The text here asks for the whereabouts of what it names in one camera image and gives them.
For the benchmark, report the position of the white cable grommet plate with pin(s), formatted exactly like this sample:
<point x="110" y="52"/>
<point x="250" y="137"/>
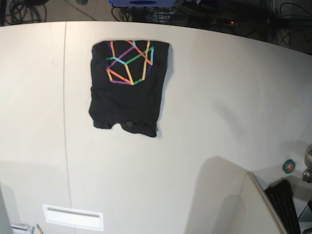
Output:
<point x="73" y="218"/>

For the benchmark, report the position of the black t-shirt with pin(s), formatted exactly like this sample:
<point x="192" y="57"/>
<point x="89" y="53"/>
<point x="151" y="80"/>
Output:
<point x="127" y="83"/>

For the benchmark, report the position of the green tape roll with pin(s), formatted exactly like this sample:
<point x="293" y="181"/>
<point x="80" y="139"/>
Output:
<point x="288" y="166"/>

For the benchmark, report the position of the black keyboard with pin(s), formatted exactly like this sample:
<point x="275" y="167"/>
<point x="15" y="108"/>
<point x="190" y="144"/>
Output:
<point x="281" y="197"/>

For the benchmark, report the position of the silver metal cylinder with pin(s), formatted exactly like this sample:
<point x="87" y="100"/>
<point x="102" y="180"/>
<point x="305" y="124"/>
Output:
<point x="307" y="174"/>

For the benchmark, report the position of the blue box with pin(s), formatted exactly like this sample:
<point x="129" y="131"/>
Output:
<point x="139" y="3"/>

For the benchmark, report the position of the pencil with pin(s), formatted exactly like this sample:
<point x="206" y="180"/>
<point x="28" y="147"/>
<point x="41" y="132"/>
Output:
<point x="39" y="229"/>

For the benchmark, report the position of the beige partition panel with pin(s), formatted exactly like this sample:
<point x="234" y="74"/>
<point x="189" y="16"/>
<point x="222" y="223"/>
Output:
<point x="260" y="216"/>

